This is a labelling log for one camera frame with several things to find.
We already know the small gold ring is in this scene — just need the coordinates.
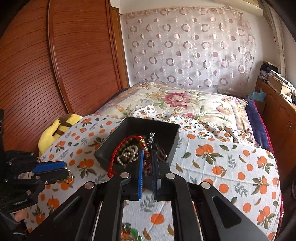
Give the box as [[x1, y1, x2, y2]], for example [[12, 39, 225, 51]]
[[63, 169, 75, 184]]

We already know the green bead chain necklace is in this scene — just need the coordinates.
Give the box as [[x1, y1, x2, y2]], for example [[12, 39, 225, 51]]
[[121, 222, 144, 241]]

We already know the cream pearl bead necklace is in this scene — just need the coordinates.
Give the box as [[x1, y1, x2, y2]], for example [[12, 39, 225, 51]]
[[116, 145, 139, 165]]

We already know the red cord bracelet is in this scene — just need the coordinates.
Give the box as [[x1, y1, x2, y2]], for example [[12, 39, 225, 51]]
[[107, 134, 145, 178]]

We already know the brown wooden bead bracelet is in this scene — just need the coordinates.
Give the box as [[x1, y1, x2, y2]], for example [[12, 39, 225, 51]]
[[120, 138, 152, 172]]

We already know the black square jewelry box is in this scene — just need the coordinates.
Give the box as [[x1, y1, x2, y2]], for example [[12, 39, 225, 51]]
[[94, 117, 180, 175]]

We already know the left hand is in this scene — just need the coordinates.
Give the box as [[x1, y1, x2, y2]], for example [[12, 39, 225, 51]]
[[13, 209, 29, 222]]

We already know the yellow plush toy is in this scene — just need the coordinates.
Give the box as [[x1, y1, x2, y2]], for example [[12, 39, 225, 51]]
[[38, 113, 83, 156]]

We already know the dark blue blanket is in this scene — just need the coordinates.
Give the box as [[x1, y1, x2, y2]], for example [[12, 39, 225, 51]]
[[245, 99, 284, 232]]

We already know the floral quilt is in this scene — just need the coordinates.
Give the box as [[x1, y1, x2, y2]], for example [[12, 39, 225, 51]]
[[97, 81, 259, 147]]

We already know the wooden slatted wardrobe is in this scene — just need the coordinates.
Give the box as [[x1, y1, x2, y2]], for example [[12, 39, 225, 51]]
[[1, 1, 129, 153]]

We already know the wooden side cabinet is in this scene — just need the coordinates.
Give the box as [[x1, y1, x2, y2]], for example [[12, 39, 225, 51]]
[[255, 79, 295, 181]]

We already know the teal cloth item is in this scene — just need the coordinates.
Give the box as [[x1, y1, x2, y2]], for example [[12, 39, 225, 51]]
[[248, 91, 266, 102]]

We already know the stack of papers and books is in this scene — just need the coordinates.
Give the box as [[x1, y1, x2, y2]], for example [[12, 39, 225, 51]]
[[259, 61, 295, 104]]

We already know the circle pattern sheer curtain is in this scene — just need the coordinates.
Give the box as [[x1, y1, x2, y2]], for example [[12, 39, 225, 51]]
[[121, 6, 256, 94]]

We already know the white air conditioner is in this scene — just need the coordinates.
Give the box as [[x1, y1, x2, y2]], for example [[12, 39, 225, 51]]
[[214, 0, 263, 16]]

